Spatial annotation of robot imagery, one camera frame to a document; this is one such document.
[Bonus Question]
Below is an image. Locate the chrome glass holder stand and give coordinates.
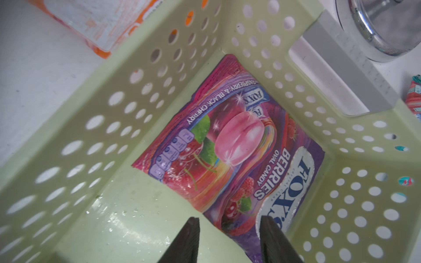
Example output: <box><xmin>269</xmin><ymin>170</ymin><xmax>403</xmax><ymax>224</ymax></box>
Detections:
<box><xmin>335</xmin><ymin>0</ymin><xmax>421</xmax><ymax>62</ymax></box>

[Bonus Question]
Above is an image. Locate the light green plastic basket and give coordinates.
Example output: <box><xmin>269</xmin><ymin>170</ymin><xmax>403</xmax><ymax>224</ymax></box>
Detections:
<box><xmin>1</xmin><ymin>1</ymin><xmax>421</xmax><ymax>263</ymax></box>

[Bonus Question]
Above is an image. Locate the pink purple Fox's berries bag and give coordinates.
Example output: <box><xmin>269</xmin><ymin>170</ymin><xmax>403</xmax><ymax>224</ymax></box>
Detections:
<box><xmin>133</xmin><ymin>54</ymin><xmax>325</xmax><ymax>263</ymax></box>

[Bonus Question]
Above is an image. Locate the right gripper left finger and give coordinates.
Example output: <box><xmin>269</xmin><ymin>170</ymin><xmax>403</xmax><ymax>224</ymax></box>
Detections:
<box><xmin>158</xmin><ymin>217</ymin><xmax>200</xmax><ymax>263</ymax></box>

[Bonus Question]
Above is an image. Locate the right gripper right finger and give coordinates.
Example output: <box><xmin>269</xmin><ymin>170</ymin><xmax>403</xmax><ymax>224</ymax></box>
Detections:
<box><xmin>259</xmin><ymin>216</ymin><xmax>303</xmax><ymax>263</ymax></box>

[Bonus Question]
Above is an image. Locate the teal Fox's mint bag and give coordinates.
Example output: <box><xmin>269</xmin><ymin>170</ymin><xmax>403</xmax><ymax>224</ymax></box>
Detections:
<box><xmin>405</xmin><ymin>75</ymin><xmax>421</xmax><ymax>121</ymax></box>

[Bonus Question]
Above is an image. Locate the orange Fox's fruits bag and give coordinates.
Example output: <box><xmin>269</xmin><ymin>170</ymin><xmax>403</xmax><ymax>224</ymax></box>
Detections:
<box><xmin>30</xmin><ymin>0</ymin><xmax>163</xmax><ymax>59</ymax></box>

